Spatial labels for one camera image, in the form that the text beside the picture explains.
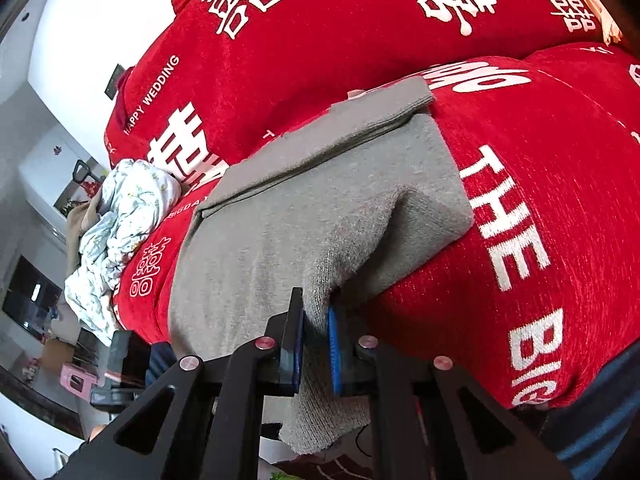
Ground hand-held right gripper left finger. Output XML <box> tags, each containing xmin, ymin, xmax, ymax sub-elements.
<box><xmin>55</xmin><ymin>287</ymin><xmax>307</xmax><ymax>480</ymax></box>

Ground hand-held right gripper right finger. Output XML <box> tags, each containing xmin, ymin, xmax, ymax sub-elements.
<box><xmin>327</xmin><ymin>305</ymin><xmax>573</xmax><ymax>480</ymax></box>

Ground grey sweater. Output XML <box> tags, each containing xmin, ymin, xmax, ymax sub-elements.
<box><xmin>167</xmin><ymin>76</ymin><xmax>476</xmax><ymax>456</ymax></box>

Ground pink stool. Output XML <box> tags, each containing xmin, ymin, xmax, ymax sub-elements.
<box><xmin>59</xmin><ymin>364</ymin><xmax>98</xmax><ymax>401</ymax></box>

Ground brown cardboard box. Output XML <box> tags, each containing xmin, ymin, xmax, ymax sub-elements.
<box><xmin>40</xmin><ymin>337</ymin><xmax>81</xmax><ymax>376</ymax></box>

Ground black television screen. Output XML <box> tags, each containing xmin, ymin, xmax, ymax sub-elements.
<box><xmin>0</xmin><ymin>255</ymin><xmax>63</xmax><ymax>331</ymax></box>

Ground beige cloth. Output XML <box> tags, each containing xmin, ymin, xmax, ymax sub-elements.
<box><xmin>65</xmin><ymin>192</ymin><xmax>106</xmax><ymax>281</ymax></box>

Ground light floral blanket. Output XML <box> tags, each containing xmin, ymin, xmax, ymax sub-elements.
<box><xmin>64</xmin><ymin>158</ymin><xmax>182</xmax><ymax>346</ymax></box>

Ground white cabinet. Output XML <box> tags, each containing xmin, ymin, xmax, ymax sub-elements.
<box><xmin>19</xmin><ymin>125</ymin><xmax>108</xmax><ymax>221</ymax></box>

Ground red printed sofa cover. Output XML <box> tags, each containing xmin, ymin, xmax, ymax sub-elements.
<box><xmin>102</xmin><ymin>0</ymin><xmax>640</xmax><ymax>411</ymax></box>

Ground person's blue jeans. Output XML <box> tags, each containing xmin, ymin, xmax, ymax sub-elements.
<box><xmin>142</xmin><ymin>340</ymin><xmax>640</xmax><ymax>480</ymax></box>

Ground black exercise machine handle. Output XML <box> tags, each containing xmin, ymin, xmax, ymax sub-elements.
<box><xmin>71</xmin><ymin>159</ymin><xmax>101</xmax><ymax>186</ymax></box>

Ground black wall frame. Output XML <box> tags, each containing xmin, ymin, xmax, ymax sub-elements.
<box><xmin>104</xmin><ymin>64</ymin><xmax>126</xmax><ymax>101</ymax></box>

